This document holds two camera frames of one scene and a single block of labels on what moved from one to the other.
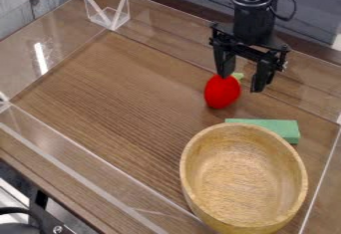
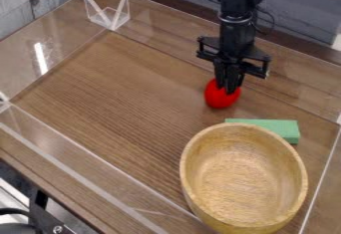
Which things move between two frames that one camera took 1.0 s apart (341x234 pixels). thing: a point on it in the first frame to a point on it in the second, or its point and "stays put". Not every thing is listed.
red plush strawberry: [222, 91] stays put
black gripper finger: [263, 75] to [233, 78]
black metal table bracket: [51, 225] stays put
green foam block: [285, 127] stays put
